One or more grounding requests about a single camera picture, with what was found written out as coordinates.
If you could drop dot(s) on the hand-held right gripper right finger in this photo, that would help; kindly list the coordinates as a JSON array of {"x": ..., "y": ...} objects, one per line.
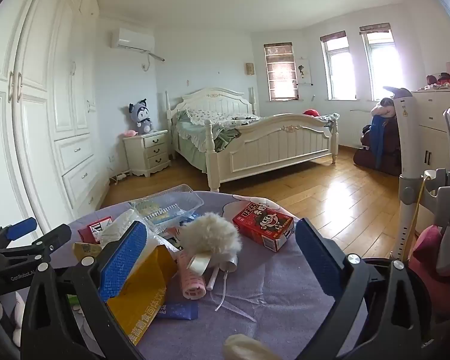
[{"x": 318, "y": 260}]

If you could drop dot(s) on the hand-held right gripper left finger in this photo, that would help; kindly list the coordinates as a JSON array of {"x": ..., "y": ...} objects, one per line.
[{"x": 123, "y": 260}]

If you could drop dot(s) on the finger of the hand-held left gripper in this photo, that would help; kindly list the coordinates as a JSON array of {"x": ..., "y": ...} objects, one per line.
[
  {"x": 20, "y": 228},
  {"x": 50, "y": 237}
]

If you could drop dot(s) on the red milk carton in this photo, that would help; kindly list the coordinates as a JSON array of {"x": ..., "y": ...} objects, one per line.
[{"x": 262, "y": 225}]

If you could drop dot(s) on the black trash bin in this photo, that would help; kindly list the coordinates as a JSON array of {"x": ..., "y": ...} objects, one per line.
[{"x": 422, "y": 296}]

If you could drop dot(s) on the white plastic bag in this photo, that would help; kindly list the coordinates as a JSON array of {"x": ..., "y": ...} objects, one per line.
[{"x": 116, "y": 227}]

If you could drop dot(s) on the small red box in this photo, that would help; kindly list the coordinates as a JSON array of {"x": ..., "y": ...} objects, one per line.
[{"x": 93, "y": 230}]

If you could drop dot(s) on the yellow food packet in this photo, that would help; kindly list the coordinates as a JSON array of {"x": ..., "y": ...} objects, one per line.
[{"x": 142, "y": 300}]

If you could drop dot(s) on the purple floral table cloth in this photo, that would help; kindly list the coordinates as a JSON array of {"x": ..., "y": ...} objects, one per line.
[{"x": 277, "y": 300}]

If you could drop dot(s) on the pink hair roller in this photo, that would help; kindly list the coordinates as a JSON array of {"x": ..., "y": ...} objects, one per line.
[{"x": 193, "y": 285}]

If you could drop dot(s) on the clear tape roll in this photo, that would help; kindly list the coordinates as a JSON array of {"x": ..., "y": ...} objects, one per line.
[{"x": 198, "y": 262}]

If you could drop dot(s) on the blue packet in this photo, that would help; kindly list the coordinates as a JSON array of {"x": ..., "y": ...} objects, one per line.
[{"x": 180, "y": 311}]

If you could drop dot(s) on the clear plastic tray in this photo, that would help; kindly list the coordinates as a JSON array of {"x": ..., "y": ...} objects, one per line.
[{"x": 172, "y": 202}]

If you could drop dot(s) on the white power strip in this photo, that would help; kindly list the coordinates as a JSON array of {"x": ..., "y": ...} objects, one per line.
[{"x": 119, "y": 177}]

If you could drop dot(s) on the white fluffy ball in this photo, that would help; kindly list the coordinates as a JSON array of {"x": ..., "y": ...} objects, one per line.
[{"x": 210, "y": 236}]

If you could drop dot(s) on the white plastic tube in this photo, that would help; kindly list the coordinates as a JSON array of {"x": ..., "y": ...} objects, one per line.
[{"x": 214, "y": 275}]

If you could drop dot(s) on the clear plastic straw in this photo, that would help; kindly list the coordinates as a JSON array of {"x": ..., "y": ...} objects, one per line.
[{"x": 225, "y": 300}]

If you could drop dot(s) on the cream nightstand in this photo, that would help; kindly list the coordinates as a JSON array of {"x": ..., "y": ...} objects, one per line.
[{"x": 153, "y": 153}]

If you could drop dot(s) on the dark red cushion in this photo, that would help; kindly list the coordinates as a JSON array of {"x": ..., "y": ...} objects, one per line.
[{"x": 429, "y": 243}]

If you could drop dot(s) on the white cloth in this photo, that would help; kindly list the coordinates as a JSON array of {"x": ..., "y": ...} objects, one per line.
[{"x": 240, "y": 348}]

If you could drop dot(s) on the cream wooden bed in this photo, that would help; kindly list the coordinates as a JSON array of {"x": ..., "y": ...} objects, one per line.
[{"x": 277, "y": 146}]

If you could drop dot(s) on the small pink plush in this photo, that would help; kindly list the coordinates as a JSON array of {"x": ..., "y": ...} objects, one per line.
[{"x": 128, "y": 133}]

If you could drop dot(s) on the white wardrobe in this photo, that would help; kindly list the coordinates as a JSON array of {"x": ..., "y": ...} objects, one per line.
[{"x": 41, "y": 101}]

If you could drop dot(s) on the pile of clothes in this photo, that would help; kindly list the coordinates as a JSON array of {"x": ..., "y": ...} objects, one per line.
[{"x": 392, "y": 146}]

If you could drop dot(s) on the blue garment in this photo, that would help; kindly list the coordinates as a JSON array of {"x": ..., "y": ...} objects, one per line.
[{"x": 379, "y": 138}]

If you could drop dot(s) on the white radiator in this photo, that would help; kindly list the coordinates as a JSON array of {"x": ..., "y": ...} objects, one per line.
[{"x": 360, "y": 127}]

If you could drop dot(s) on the crumpled clothes on bed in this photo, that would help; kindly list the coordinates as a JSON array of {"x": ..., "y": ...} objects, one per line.
[{"x": 330, "y": 119}]

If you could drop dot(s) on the grey purple plush toy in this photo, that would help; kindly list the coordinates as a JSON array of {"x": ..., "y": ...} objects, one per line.
[{"x": 140, "y": 116}]

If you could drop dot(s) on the red hat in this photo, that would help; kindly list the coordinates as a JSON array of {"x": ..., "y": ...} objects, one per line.
[{"x": 311, "y": 113}]

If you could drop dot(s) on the green blanket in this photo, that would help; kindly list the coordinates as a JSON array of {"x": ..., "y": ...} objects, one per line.
[{"x": 227, "y": 138}]

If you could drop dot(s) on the pink clothes pile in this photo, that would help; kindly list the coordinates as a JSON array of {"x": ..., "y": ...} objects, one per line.
[{"x": 383, "y": 108}]

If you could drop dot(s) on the floral quilt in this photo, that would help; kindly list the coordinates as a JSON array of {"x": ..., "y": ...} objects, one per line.
[{"x": 217, "y": 115}]

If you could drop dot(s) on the white dresser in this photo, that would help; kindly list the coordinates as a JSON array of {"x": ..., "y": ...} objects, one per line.
[{"x": 431, "y": 120}]

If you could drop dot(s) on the window with brown blind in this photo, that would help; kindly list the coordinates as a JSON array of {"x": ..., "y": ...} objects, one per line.
[{"x": 281, "y": 71}]

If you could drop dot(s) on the narrow bright window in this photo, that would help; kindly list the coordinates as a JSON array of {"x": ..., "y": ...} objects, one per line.
[{"x": 337, "y": 67}]

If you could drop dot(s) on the wide bright window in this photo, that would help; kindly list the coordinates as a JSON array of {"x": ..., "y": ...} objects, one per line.
[{"x": 378, "y": 63}]

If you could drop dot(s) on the white air conditioner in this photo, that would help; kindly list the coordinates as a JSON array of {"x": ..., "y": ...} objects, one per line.
[{"x": 133, "y": 39}]

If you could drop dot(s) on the dolls on dresser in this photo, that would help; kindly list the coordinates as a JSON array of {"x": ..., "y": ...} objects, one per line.
[{"x": 437, "y": 79}]

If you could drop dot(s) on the wall poster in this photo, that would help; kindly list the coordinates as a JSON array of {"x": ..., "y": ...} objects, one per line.
[{"x": 303, "y": 71}]

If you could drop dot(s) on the woven wall lamp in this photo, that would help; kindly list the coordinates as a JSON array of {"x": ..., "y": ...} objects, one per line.
[{"x": 250, "y": 68}]

